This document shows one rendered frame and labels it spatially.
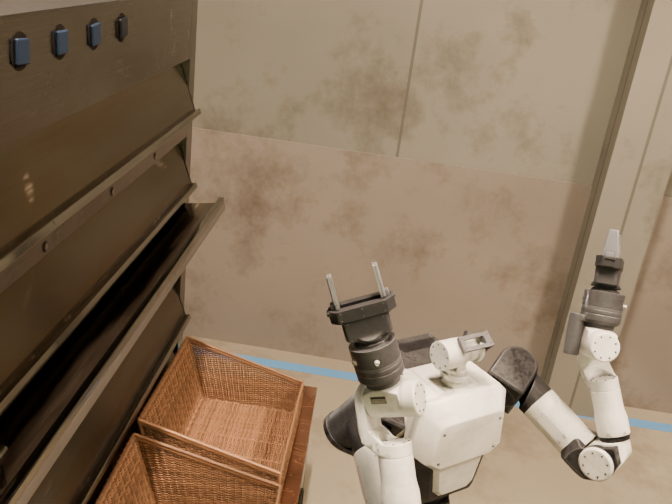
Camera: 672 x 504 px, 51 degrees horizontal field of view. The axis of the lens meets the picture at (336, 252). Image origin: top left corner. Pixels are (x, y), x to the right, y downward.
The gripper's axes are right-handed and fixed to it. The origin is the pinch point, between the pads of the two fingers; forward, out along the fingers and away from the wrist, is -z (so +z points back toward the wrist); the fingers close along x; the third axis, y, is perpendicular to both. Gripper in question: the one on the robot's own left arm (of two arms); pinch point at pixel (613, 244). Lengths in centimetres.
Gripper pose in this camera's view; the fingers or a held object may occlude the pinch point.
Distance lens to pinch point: 174.5
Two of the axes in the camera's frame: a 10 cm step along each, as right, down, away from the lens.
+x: -4.1, -0.9, -9.1
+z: -1.8, 9.8, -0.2
